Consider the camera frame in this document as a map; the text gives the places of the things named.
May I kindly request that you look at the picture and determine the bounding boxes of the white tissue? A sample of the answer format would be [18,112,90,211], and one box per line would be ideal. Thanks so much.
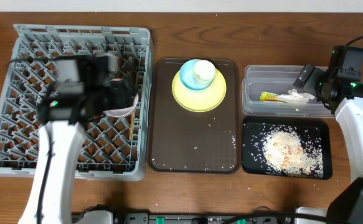
[277,89,315,105]

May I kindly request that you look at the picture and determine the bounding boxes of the wooden chopstick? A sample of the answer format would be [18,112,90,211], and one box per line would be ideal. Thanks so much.
[135,73,139,91]
[129,110,135,141]

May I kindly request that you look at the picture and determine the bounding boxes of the yellow green snack wrapper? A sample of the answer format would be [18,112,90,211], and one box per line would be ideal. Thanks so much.
[259,91,283,102]

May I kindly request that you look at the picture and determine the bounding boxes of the light blue bowl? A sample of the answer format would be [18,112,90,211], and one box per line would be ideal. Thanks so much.
[179,59,214,91]

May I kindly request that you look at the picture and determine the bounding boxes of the white cup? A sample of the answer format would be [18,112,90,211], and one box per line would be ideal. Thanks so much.
[192,60,216,90]

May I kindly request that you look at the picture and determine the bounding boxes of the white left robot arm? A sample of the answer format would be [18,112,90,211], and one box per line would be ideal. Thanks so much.
[19,53,138,223]

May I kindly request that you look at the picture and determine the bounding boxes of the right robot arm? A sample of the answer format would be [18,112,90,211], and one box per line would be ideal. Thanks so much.
[293,45,363,223]

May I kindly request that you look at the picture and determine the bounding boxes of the grey plastic dishwasher rack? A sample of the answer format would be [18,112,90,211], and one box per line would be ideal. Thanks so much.
[0,24,154,181]

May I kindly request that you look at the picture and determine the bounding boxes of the clear plastic container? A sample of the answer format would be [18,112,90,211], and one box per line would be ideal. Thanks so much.
[242,65,334,118]

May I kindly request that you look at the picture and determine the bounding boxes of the black plastic tray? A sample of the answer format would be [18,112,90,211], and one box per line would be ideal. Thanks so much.
[242,116,332,180]

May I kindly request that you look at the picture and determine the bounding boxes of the spilled rice and peanuts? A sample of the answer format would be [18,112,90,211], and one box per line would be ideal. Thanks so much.
[243,123,325,179]

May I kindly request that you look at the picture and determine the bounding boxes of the dark brown serving tray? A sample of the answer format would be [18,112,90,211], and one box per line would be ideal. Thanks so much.
[148,58,241,174]

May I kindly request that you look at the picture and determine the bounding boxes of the yellow plate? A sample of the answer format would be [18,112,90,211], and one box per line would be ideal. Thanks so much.
[172,69,227,113]

